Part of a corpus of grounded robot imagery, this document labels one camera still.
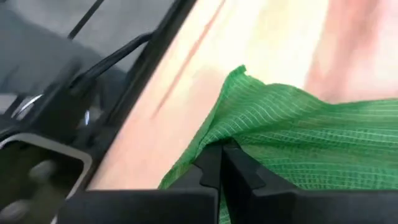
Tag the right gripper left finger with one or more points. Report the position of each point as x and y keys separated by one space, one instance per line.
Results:
x=140 y=207

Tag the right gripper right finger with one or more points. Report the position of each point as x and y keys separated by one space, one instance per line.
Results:
x=295 y=207

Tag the light green elastic bandage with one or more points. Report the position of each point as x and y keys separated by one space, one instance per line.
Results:
x=295 y=130

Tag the silver metal bracket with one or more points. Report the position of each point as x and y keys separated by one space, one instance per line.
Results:
x=46 y=141

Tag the black aluminium table frame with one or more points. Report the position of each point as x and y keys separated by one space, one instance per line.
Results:
x=146 y=62

